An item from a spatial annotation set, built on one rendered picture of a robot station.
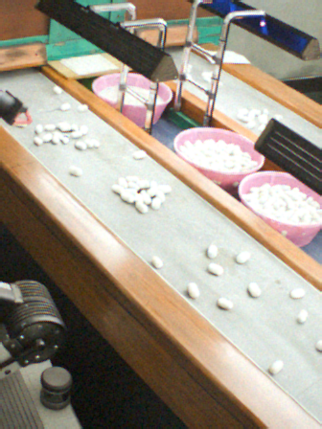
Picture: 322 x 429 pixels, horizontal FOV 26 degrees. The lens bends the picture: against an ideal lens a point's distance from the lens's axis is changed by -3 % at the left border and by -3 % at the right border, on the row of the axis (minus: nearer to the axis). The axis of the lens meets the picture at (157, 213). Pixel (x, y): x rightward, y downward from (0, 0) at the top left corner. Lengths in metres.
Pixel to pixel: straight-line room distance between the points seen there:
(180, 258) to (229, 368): 0.38
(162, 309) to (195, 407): 0.22
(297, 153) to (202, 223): 0.43
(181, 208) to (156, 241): 0.17
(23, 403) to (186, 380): 0.41
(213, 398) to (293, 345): 0.23
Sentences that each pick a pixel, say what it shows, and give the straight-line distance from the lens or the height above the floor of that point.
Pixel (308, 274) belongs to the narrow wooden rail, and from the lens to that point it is 1.67.
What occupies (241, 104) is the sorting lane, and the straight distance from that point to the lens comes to 2.48.
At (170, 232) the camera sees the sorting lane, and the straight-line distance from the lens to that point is 1.73.
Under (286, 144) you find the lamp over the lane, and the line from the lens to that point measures 1.47.
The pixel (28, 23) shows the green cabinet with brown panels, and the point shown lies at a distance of 2.44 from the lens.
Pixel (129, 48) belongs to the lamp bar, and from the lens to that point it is 1.83.
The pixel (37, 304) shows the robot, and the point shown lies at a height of 0.79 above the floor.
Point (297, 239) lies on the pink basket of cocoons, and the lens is 1.88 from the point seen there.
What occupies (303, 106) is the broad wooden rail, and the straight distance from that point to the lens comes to 2.53.
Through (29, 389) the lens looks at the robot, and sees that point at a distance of 1.66.
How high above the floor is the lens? 1.72
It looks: 33 degrees down
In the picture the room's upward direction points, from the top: 10 degrees clockwise
